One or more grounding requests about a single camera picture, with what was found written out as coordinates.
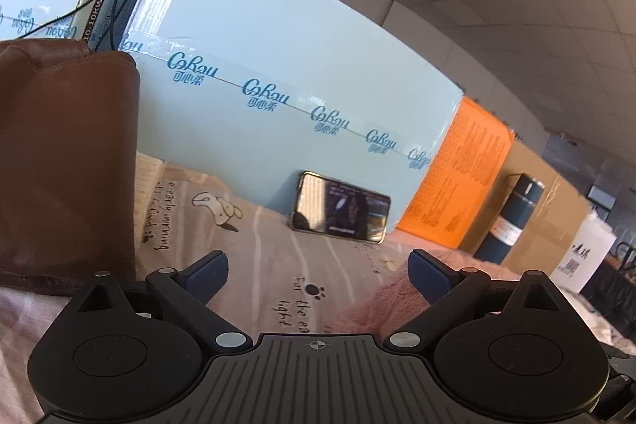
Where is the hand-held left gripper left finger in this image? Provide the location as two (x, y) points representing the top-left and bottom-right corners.
(54, 250), (253, 354)

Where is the white cloth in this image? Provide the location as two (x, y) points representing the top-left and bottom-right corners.
(579, 300), (636, 351)

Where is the smartphone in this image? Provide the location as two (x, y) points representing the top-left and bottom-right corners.
(289, 170), (392, 247)

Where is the orange cardboard box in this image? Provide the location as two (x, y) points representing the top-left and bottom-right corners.
(397, 96), (516, 251)

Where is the brown cardboard box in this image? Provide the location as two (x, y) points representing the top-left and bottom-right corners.
(460, 138), (593, 277)

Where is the dark blue thermos bottle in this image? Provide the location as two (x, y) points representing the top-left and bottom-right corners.
(474, 173), (546, 265)

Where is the thick black labelled cable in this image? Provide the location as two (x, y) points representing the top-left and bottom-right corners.
(81, 0), (108, 53)

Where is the dark cloth pile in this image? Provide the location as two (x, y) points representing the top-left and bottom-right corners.
(580, 245), (636, 338)

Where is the large light blue cardboard box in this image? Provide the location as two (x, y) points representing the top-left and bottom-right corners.
(119, 0), (465, 237)

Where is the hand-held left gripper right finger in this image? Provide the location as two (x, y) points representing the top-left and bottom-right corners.
(388, 248), (578, 351)

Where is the white plastic jug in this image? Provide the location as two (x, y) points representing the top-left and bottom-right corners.
(556, 211), (619, 294)

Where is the printed beige bed sheet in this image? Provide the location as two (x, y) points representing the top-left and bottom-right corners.
(0, 153), (438, 424)

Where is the pink fleece cloth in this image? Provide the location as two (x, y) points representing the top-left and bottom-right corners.
(318, 248), (528, 336)

